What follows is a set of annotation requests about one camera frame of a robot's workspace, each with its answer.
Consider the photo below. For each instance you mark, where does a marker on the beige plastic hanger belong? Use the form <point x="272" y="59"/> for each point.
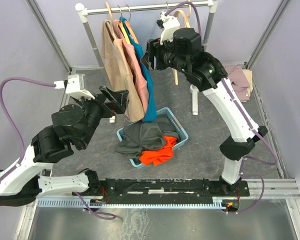
<point x="177" y="14"/>

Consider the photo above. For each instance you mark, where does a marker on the white hanger of grey shirt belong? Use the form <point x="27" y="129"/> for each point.
<point x="177" y="20"/>

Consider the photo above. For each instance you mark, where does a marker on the pink t shirt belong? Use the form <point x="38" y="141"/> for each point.
<point x="138" y="79"/>

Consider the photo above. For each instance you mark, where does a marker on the cream garment on floor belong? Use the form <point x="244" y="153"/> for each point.
<point x="249" y="77"/>

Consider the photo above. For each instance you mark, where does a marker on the light blue plastic basket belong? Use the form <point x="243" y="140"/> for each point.
<point x="167" y="113"/>

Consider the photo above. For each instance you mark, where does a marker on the yellow hanger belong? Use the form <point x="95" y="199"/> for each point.
<point x="122" y="27"/>

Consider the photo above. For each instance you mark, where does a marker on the orange hanger of blue shirt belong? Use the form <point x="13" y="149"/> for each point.
<point x="134" y="37"/>

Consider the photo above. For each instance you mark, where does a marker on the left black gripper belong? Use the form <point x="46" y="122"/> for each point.
<point x="121" y="96"/>

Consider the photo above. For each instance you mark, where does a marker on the mauve clothes pile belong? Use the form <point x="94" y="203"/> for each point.
<point x="238" y="80"/>

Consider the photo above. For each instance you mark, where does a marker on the orange t shirt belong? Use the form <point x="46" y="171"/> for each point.
<point x="157" y="157"/>

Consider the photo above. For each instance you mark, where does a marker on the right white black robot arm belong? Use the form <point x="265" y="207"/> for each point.
<point x="184" y="52"/>

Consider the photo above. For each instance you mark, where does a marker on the beige t shirt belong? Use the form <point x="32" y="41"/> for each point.
<point x="119" y="72"/>

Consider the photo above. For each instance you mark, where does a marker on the blue t shirt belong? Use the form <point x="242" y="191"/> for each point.
<point x="151" y="112"/>

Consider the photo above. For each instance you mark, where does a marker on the metal clothes rack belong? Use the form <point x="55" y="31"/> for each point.
<point x="84" y="12"/>

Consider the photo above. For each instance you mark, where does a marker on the dark grey t shirt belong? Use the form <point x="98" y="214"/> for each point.
<point x="145" y="136"/>

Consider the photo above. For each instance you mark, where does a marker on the light blue cable duct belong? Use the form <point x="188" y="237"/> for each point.
<point x="76" y="202"/>

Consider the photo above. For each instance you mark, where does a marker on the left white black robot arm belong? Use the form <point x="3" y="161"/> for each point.
<point x="72" y="126"/>

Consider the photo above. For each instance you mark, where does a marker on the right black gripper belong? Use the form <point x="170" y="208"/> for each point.
<point x="154" y="49"/>

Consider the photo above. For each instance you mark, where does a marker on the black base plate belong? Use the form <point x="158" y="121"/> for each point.
<point x="161" y="191"/>

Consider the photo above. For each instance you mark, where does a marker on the beige hanger of beige shirt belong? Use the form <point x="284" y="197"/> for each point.
<point x="111" y="20"/>

